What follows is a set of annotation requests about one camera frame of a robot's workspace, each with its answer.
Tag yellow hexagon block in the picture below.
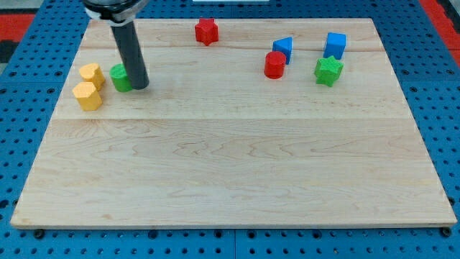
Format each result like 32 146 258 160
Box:
72 82 102 112

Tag red star block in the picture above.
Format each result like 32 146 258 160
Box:
195 17 219 46

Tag red cylinder block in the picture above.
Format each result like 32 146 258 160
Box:
264 51 286 79

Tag blue cube block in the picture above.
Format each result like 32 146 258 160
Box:
323 32 346 60

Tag blue triangle block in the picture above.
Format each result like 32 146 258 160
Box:
272 37 293 65

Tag grey cylindrical pointer rod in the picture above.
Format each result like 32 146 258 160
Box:
111 21 150 90

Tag green cylinder block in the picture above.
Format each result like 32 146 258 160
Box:
109 63 133 92

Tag yellow heart block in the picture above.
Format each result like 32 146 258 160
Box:
78 63 105 91

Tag blue perforated base mat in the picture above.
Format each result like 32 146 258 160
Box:
1 0 459 258

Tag light wooden board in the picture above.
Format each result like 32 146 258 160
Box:
11 19 457 230

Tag green star block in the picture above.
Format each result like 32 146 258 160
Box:
314 56 344 87

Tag silver black robot arm flange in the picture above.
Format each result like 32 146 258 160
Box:
83 0 150 27

